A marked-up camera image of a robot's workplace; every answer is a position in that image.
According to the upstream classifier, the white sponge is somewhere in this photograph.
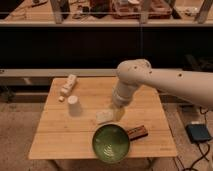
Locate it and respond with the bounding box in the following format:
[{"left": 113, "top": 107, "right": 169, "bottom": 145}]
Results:
[{"left": 96, "top": 110, "right": 113, "bottom": 124}]

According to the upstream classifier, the green ceramic bowl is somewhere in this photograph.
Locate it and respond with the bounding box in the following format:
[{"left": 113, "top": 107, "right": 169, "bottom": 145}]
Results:
[{"left": 92, "top": 124, "right": 130, "bottom": 164}]

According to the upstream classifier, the wooden table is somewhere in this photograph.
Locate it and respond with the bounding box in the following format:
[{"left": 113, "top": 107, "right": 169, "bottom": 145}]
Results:
[{"left": 29, "top": 77, "right": 177, "bottom": 159}]

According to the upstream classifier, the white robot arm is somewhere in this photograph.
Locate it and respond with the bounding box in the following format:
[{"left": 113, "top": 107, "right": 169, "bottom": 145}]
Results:
[{"left": 112, "top": 59, "right": 213, "bottom": 110}]

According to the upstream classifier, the black power adapter box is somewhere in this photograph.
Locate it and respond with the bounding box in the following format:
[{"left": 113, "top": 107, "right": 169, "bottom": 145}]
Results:
[{"left": 186, "top": 124, "right": 212, "bottom": 143}]

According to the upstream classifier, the grey metal shelf rail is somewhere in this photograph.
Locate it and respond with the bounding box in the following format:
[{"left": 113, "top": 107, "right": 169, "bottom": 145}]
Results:
[{"left": 0, "top": 68, "right": 116, "bottom": 77}]

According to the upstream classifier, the brown chocolate bar box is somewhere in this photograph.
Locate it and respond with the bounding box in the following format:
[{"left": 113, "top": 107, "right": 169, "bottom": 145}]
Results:
[{"left": 127, "top": 125, "right": 148, "bottom": 140}]

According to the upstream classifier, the black floor cable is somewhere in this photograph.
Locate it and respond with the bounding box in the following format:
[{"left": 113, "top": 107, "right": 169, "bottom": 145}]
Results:
[{"left": 173, "top": 105, "right": 213, "bottom": 171}]

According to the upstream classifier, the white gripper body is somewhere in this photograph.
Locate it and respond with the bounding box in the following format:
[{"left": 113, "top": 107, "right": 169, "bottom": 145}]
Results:
[{"left": 112, "top": 94, "right": 131, "bottom": 108}]

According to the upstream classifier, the white paper cup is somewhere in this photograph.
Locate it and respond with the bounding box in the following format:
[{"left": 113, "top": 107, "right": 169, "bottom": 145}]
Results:
[{"left": 67, "top": 95, "right": 82, "bottom": 116}]

